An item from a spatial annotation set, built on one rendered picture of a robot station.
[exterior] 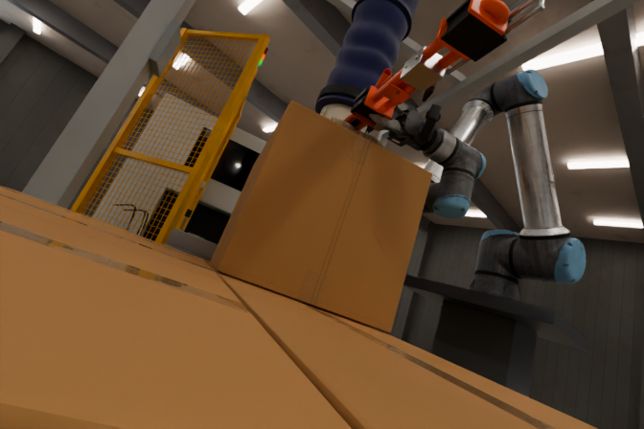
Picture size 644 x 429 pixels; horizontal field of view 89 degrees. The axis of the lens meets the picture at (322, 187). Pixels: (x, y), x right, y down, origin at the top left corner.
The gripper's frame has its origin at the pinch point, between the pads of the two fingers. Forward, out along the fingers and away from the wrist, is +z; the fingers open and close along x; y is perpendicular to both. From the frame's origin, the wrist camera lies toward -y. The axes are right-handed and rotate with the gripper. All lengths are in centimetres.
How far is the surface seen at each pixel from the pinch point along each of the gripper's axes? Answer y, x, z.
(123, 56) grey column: 131, 33, 108
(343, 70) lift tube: 21.1, 19.4, 7.9
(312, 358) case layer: -54, -53, 19
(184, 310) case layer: -52, -53, 25
